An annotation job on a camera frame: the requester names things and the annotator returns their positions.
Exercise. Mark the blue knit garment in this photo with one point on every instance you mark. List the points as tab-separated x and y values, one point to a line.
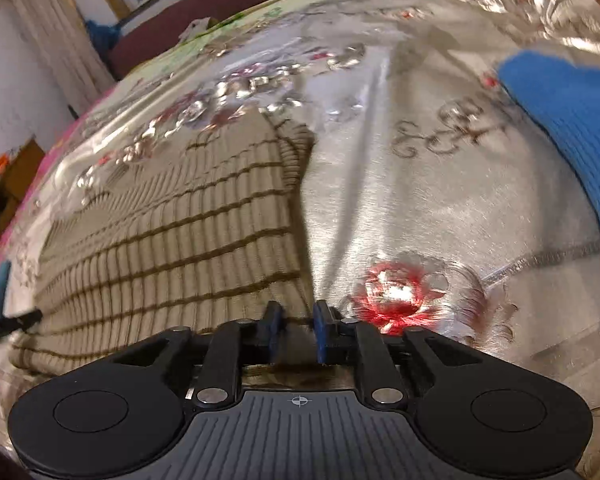
570	120

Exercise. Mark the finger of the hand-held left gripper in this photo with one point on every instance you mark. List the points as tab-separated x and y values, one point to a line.
15	322

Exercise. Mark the teal hanging cloth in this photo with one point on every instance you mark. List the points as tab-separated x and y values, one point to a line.
104	35

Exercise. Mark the white crumpled cloth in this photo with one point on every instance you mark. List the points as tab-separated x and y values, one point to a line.
195	29

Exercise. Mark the maroon headboard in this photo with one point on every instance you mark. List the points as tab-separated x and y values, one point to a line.
205	2

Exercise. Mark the silver floral blanket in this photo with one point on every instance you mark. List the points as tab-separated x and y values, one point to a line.
405	185

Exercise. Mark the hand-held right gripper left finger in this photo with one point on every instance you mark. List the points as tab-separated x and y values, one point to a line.
272	326

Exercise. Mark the wooden side cabinet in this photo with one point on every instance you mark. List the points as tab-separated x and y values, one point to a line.
25	167

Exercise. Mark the beige brown-striped ribbed sweater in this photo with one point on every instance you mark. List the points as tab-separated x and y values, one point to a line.
180	240

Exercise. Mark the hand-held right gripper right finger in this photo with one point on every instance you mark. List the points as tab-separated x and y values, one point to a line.
322	331

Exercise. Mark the pink floral quilt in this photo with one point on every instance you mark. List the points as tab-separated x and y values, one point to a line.
215	35

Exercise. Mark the beige curtain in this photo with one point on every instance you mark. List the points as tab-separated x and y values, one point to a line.
55	25

